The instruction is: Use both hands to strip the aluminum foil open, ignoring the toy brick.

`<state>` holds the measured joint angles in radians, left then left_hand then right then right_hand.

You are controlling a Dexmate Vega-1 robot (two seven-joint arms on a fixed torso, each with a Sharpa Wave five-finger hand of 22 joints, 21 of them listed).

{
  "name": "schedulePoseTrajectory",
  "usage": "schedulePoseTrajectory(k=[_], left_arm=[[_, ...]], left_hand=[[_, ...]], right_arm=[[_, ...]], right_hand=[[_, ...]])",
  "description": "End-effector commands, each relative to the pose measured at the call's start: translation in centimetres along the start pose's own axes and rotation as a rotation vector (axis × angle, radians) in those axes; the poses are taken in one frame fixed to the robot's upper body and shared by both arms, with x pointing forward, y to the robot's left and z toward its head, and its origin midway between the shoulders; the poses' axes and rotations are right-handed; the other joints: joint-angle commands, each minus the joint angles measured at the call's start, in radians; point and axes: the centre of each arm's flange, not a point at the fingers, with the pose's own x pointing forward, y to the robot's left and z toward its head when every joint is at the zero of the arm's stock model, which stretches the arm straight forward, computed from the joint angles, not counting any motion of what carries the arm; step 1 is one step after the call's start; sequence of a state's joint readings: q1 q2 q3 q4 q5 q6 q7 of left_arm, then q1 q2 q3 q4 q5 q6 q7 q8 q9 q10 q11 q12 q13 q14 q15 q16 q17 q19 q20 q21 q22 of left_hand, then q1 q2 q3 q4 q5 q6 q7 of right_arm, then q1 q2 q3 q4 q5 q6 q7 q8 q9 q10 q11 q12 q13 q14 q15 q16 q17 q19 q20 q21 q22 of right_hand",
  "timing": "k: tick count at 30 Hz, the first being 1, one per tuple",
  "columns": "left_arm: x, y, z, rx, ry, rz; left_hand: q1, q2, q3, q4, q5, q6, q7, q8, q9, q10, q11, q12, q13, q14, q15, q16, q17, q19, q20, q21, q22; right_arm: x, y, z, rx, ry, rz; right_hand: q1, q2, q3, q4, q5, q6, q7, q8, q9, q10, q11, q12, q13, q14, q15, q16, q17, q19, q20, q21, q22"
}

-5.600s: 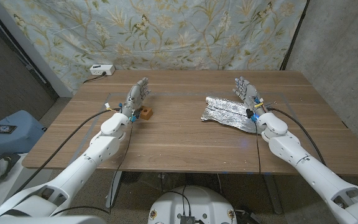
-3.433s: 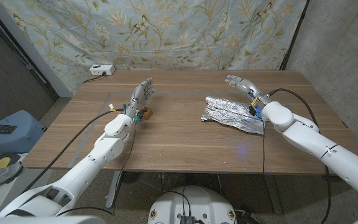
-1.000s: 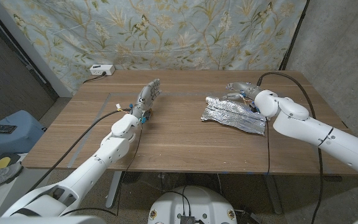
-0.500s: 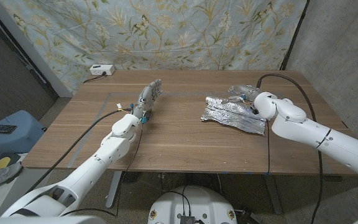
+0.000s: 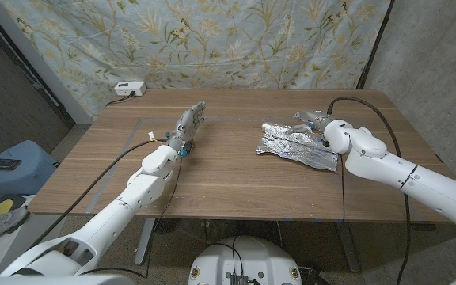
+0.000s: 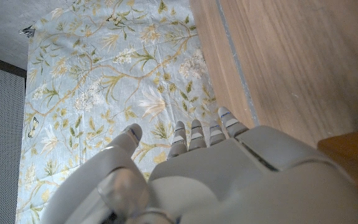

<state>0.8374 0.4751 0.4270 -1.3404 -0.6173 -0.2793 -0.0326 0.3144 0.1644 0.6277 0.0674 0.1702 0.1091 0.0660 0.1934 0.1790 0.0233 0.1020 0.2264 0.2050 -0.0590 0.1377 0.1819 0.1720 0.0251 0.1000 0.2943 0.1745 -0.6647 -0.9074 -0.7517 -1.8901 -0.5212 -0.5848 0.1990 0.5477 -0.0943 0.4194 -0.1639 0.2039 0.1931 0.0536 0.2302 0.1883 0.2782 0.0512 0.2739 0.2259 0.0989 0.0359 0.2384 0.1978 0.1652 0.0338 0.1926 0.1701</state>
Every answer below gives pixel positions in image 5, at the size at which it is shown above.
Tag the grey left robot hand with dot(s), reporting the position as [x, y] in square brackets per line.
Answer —
[186, 124]

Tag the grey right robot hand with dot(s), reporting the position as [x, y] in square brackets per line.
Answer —
[317, 118]

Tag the crinkled aluminum foil sheet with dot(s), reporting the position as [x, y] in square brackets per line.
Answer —
[291, 148]

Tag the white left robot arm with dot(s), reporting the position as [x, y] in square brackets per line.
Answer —
[105, 225]

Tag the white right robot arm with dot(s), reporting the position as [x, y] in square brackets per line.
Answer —
[410, 178]

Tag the white power strip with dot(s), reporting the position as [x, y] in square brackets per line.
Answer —
[130, 88]

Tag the floral printed backdrop cloth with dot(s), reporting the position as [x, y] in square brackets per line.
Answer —
[212, 39]

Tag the black backdrop pole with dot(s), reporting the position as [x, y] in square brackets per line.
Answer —
[374, 43]

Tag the black round fan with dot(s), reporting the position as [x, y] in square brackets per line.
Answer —
[168, 225]

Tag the grey metal table leg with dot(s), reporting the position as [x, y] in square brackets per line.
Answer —
[348, 249]
[145, 245]

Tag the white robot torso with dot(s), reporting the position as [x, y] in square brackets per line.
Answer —
[248, 257]

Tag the black box under table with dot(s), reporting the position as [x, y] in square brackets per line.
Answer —
[317, 277]

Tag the blue plastic container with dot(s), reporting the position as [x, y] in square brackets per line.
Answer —
[22, 174]

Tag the white floor platform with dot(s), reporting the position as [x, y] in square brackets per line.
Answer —
[38, 227]

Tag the black flat device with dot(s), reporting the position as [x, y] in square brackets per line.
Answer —
[5, 164]

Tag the black slipper yellow insole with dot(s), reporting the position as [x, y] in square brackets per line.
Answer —
[1, 207]

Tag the grey wall post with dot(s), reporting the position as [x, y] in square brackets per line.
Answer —
[34, 55]

